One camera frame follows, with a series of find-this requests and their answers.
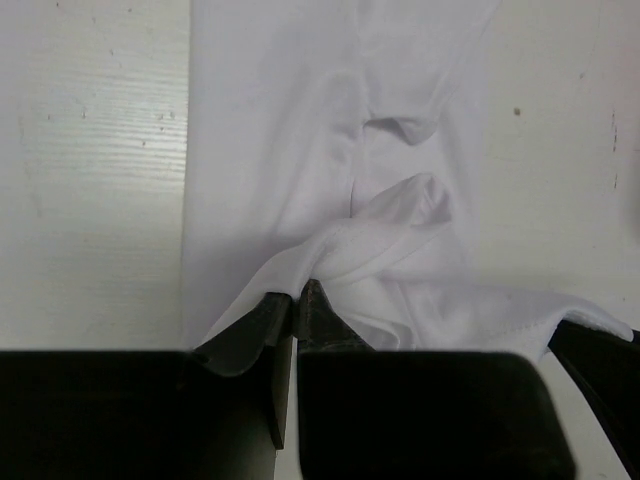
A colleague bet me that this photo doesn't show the white t shirt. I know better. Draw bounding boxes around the white t shirt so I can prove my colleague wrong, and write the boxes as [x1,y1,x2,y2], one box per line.
[182,1,633,360]

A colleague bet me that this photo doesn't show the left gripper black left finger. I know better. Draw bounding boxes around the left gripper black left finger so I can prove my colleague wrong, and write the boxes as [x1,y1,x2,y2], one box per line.
[1,293,292,479]

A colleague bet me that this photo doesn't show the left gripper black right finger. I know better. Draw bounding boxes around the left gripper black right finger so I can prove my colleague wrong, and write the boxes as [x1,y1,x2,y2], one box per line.
[297,280,577,479]

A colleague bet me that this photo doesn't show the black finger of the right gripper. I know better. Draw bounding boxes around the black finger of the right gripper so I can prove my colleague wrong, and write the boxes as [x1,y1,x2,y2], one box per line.
[549,320,640,479]

